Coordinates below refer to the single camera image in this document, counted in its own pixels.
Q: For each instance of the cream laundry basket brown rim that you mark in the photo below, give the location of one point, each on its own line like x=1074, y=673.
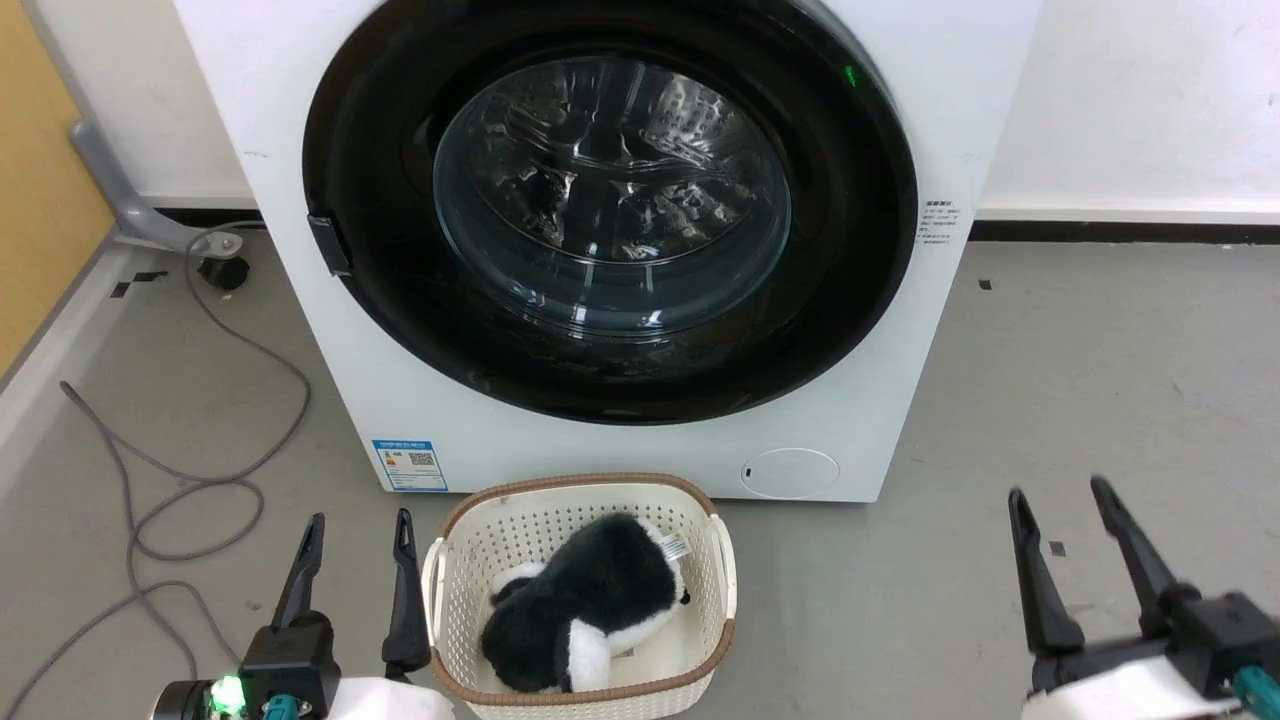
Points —
x=520, y=520

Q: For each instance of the white plush toy tag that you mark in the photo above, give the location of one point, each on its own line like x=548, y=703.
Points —
x=674, y=549

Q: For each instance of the blue energy label sticker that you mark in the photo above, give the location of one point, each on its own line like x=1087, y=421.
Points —
x=410, y=465

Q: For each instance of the small text warning sticker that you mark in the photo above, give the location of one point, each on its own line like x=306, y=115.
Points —
x=940, y=222

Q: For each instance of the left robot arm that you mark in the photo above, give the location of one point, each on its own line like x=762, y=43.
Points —
x=190, y=700

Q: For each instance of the black caster wheel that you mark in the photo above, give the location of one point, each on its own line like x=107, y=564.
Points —
x=223, y=272

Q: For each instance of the black and white plush toy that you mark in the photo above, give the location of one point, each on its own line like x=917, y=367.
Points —
x=590, y=590

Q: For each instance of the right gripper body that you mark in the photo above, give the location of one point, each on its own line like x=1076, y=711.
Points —
x=1200, y=650

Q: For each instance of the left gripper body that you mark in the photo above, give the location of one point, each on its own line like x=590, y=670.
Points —
x=290, y=660

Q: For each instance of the grey metal stand leg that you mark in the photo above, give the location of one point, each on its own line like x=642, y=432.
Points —
x=125, y=205

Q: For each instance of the yellow wooden panel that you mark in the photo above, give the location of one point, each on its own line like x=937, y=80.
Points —
x=40, y=180

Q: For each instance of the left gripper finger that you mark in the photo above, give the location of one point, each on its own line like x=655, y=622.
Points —
x=405, y=600
x=300, y=575

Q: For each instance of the white front-load washing machine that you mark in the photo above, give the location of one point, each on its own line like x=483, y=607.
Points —
x=300, y=330

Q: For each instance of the black round washing machine door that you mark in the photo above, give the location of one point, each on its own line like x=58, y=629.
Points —
x=850, y=270

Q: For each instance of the round white filter cover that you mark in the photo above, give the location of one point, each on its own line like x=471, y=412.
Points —
x=790, y=473

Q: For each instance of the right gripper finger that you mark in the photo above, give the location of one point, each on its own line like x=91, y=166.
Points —
x=1040, y=590
x=1130, y=550

